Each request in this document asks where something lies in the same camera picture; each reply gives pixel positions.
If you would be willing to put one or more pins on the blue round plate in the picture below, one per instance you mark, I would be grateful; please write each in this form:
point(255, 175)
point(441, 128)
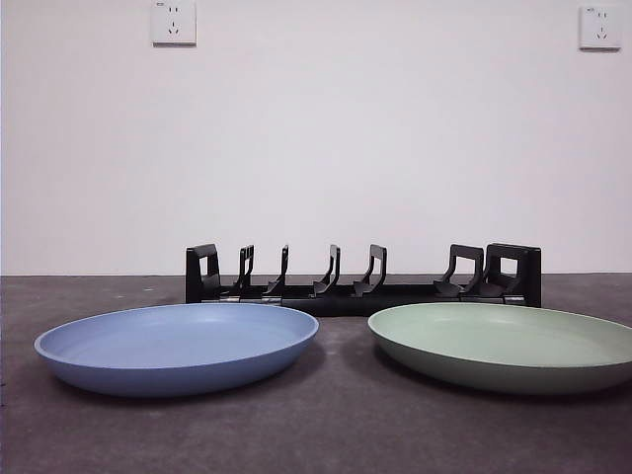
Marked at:
point(178, 345)

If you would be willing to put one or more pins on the pale green round plate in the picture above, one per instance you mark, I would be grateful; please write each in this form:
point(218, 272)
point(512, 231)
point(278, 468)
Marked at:
point(498, 350)

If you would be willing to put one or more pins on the black plate rack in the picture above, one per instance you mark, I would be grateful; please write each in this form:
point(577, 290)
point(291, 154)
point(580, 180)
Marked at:
point(345, 305)

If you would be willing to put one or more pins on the white wall socket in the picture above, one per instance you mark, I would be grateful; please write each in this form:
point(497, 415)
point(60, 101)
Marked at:
point(600, 29)
point(173, 24)

